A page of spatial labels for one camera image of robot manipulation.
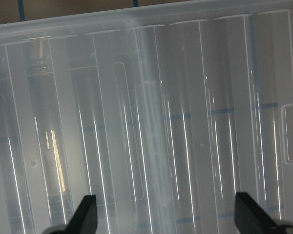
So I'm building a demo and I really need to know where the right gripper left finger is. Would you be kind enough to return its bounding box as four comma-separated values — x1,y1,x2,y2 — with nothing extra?
64,195,98,234

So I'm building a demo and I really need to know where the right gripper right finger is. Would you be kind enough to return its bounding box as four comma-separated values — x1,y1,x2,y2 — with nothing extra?
234,192,286,234

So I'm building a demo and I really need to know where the clear plastic box lid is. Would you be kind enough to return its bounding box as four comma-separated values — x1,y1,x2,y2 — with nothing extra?
0,0,293,234

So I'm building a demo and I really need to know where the clear plastic storage box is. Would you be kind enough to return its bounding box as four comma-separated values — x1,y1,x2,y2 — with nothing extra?
0,29,177,234

